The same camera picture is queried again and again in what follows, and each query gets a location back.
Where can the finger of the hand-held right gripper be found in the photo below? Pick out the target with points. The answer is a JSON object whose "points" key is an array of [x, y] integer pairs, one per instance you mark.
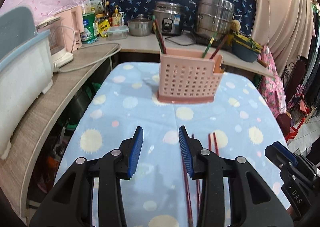
{"points": [[275, 157], [287, 153]]}

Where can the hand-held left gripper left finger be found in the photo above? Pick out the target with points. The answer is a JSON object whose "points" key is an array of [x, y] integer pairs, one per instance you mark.
{"points": [[135, 154]]}

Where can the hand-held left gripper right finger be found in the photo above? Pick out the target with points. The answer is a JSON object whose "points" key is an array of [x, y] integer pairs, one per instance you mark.
{"points": [[186, 154]]}

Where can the pink perforated utensil basket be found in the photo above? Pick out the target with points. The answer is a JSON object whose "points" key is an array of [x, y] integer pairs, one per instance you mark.
{"points": [[187, 79]]}

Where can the green chopstick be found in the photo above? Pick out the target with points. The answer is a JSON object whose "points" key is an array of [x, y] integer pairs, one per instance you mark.
{"points": [[209, 44], [157, 31]]}

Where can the brown chopstick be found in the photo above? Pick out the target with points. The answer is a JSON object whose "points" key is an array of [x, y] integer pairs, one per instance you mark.
{"points": [[161, 42]]}

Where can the dark red chopstick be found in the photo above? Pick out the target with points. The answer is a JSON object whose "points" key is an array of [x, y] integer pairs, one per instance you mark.
{"points": [[155, 25]]}

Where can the blue dotted tablecloth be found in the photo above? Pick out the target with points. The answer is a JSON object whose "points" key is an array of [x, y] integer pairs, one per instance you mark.
{"points": [[125, 117]]}

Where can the pink floral cloth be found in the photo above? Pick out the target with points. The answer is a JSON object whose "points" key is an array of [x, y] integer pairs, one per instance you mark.
{"points": [[271, 84]]}

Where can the dark metal chair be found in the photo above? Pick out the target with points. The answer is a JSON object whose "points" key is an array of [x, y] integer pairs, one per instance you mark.
{"points": [[295, 79]]}

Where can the wooden counter shelf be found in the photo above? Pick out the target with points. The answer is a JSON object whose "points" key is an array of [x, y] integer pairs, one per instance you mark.
{"points": [[75, 67]]}

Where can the blue plastic basin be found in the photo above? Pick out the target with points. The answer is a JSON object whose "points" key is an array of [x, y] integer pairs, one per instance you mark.
{"points": [[245, 53]]}

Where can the clear food container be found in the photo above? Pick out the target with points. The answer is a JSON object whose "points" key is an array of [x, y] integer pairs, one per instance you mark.
{"points": [[118, 32]]}

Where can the steel pot with lid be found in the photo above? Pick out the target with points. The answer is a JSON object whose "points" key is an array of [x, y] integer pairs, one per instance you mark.
{"points": [[140, 26]]}

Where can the yellow snack packet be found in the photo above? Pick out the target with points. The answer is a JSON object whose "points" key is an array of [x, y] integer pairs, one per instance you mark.
{"points": [[104, 28]]}

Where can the white electric appliance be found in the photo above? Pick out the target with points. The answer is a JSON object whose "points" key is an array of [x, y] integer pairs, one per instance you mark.
{"points": [[60, 47]]}

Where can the white plastic bin blue lid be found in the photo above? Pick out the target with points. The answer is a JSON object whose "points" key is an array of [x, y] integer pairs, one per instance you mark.
{"points": [[25, 79]]}

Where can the green tin can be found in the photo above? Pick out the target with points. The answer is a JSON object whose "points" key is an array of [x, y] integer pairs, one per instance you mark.
{"points": [[90, 28]]}

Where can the beige curtain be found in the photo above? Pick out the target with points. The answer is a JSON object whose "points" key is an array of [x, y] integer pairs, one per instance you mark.
{"points": [[282, 17]]}

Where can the silver rice cooker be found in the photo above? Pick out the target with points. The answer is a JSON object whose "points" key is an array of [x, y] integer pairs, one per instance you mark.
{"points": [[170, 18]]}

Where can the yellow oil bottle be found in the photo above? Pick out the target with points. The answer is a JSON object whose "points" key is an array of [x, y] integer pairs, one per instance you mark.
{"points": [[116, 17]]}

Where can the large steel steamer pot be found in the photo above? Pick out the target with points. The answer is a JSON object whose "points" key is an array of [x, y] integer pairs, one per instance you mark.
{"points": [[215, 14]]}

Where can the pink kitchen appliance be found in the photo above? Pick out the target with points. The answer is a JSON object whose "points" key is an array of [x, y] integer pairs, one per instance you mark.
{"points": [[72, 24]]}

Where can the dark sauce bottle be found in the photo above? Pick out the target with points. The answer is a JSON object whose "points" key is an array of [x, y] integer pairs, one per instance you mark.
{"points": [[107, 10]]}

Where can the white green carton box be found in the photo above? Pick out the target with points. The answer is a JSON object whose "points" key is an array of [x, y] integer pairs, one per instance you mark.
{"points": [[93, 6]]}

